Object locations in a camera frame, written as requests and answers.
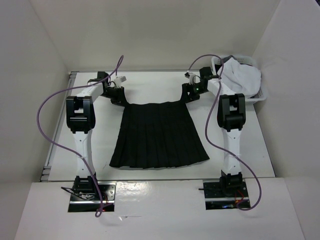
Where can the white skirt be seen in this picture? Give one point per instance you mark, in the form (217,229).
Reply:
(241,78)

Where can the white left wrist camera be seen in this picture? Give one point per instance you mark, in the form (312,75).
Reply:
(118,81)

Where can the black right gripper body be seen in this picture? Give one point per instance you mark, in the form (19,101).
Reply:
(195,90)

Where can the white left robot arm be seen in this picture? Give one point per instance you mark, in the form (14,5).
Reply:
(81,120)

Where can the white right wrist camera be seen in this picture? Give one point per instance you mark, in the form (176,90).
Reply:
(191,77)

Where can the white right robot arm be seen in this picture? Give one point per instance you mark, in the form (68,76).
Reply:
(231,117)

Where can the black skirt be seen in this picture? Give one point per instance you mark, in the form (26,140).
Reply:
(157,135)

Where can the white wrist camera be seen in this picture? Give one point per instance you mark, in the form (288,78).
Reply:
(191,77)
(118,81)

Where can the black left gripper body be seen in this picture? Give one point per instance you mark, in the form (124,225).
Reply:
(114,94)

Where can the white plastic basket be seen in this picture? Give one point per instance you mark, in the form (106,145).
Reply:
(216,86)

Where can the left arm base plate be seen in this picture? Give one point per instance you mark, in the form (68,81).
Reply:
(85,203)

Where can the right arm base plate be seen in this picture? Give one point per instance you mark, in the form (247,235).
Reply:
(217,199)

